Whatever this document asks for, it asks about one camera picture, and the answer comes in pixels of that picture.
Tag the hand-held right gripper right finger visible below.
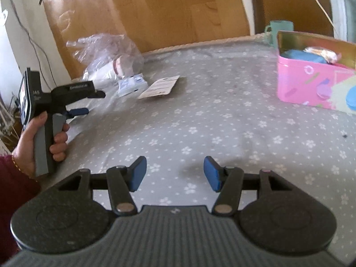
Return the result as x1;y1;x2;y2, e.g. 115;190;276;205
204;156;292;217

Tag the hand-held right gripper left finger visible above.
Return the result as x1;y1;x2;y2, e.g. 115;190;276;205
58;156;147;217

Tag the pink tin box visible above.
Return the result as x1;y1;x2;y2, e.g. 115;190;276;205
276;30;356;114

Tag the blue soft bundle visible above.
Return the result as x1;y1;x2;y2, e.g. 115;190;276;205
286;49;327;65

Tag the clear snack packet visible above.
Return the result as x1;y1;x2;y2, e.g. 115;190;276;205
303;46;338;64

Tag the person's left forearm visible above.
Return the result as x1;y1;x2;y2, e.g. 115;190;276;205
0;154;42;245

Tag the person's left hand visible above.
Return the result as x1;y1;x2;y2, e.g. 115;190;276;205
12;111;70;180

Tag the white red paper cup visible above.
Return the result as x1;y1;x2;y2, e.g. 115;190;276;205
86;57;131;81

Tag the blue white tissue packet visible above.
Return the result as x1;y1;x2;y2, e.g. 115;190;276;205
117;74;147;98

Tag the grey floral tablecloth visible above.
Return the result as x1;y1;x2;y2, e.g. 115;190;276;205
39;32;356;267

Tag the clear plastic bag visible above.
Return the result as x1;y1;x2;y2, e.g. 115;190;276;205
66;33;144;95

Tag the white printed label card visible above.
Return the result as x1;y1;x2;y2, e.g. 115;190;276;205
138;75;181;100

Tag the large wooden board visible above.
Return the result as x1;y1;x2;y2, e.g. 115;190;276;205
42;0;251;80

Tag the teal mug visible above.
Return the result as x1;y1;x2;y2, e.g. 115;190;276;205
264;20;294;45

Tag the brown chair back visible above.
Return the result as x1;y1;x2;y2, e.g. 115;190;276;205
252;0;334;38

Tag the thin black cable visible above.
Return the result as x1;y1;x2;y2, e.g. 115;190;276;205
0;0;56;70

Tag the gold bracelet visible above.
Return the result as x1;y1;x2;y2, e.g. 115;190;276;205
12;155;38;182

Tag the white cable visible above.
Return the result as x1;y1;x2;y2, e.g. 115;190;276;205
302;0;334;27

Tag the white door frame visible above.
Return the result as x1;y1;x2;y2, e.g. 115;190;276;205
330;0;356;45

